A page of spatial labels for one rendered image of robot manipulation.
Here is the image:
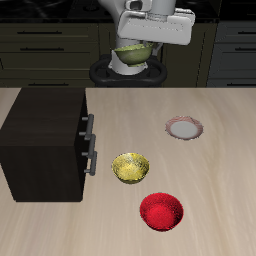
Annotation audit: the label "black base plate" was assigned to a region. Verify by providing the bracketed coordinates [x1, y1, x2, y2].
[88, 54, 168, 85]

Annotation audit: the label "white plate with pink rim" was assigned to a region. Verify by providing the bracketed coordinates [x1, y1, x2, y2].
[164, 115, 205, 141]

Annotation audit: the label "red bowl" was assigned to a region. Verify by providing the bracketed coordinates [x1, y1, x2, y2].
[138, 191, 185, 233]

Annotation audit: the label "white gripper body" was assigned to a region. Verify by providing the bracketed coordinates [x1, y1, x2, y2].
[116, 7, 196, 47]

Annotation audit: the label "dark wooden cabinet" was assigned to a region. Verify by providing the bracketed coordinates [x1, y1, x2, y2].
[0, 87, 99, 203]

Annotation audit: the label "dark kitchen cupboards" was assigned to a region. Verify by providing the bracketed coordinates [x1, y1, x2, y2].
[0, 0, 256, 89]

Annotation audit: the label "green bowl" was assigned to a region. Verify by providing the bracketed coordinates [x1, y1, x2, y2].
[112, 43, 156, 68]

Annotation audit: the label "yellow bowl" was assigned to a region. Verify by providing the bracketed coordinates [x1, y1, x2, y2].
[111, 152, 151, 185]

